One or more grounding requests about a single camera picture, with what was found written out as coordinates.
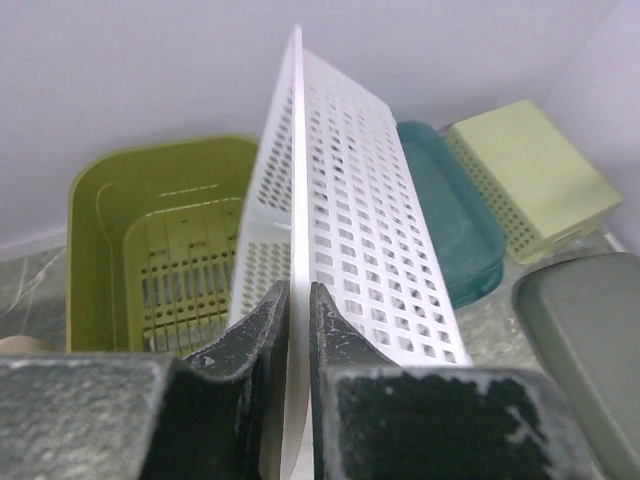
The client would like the cream cylindrical container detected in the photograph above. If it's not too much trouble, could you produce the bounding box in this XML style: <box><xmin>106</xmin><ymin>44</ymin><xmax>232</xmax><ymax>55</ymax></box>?
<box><xmin>0</xmin><ymin>335</ymin><xmax>56</xmax><ymax>355</ymax></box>

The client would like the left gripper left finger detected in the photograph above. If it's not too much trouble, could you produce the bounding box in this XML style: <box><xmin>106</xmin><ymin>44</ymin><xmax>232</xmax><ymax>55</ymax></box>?
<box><xmin>1</xmin><ymin>281</ymin><xmax>289</xmax><ymax>479</ymax></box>

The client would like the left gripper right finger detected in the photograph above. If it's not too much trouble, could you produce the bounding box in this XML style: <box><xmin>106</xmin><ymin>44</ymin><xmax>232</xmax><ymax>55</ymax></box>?
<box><xmin>309</xmin><ymin>283</ymin><xmax>596</xmax><ymax>479</ymax></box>

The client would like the large metal tray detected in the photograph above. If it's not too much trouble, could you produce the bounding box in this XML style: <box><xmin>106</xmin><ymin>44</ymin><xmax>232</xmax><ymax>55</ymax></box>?
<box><xmin>512</xmin><ymin>252</ymin><xmax>639</xmax><ymax>479</ymax></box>

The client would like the olive green tub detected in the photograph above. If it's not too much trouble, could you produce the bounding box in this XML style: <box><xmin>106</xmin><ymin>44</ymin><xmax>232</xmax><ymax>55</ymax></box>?
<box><xmin>66</xmin><ymin>135</ymin><xmax>258</xmax><ymax>356</ymax></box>

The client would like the white perforated basket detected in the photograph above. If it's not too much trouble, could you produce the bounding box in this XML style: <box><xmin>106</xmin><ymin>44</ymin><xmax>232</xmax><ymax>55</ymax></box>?
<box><xmin>228</xmin><ymin>27</ymin><xmax>470</xmax><ymax>479</ymax></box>

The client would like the blue translucent plastic container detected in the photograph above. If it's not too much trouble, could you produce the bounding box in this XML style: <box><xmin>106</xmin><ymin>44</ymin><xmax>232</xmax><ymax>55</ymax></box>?
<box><xmin>397</xmin><ymin>121</ymin><xmax>506</xmax><ymax>309</ymax></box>

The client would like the pale green perforated box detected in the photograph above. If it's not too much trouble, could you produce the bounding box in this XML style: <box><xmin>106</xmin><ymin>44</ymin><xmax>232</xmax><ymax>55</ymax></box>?
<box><xmin>445</xmin><ymin>100</ymin><xmax>623</xmax><ymax>265</ymax></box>

